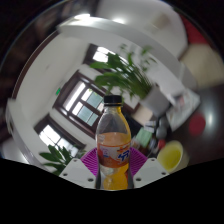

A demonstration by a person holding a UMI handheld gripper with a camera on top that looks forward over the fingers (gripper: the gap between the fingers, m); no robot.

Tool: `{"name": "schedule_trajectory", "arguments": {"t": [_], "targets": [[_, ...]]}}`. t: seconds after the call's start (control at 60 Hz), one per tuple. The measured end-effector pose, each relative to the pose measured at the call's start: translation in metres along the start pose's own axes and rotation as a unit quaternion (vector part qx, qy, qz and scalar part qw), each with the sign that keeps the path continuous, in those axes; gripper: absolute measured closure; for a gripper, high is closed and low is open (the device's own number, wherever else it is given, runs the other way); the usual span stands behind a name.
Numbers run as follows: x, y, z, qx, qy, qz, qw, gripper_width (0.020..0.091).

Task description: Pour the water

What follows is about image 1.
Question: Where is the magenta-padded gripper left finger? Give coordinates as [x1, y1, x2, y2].
[59, 147, 100, 190]

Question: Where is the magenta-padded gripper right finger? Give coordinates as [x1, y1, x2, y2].
[128, 147, 170, 190]

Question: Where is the orange soda plastic bottle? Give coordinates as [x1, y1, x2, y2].
[95, 94, 132, 191]

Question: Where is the green notepad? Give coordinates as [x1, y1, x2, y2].
[134, 127, 153, 148]

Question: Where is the small red round object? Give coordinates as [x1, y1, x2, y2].
[157, 139, 167, 151]

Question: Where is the potted plant in white pot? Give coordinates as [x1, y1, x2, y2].
[38, 144, 86, 176]
[89, 44, 172, 118]

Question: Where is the pale yellow cup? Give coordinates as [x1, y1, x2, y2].
[156, 139, 185, 173]

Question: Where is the grey ball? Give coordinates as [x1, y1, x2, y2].
[155, 126, 168, 140]
[155, 116, 169, 129]

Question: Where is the dark framed window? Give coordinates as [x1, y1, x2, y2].
[83, 43, 118, 68]
[33, 114, 86, 158]

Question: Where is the dark wooden double door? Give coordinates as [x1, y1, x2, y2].
[52, 69, 134, 139]

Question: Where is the flat round red coaster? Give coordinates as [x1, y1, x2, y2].
[187, 112, 207, 138]

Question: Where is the printed paper sheet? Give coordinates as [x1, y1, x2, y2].
[165, 89, 202, 132]

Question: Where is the red carpeted staircase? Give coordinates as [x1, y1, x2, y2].
[181, 14, 209, 46]

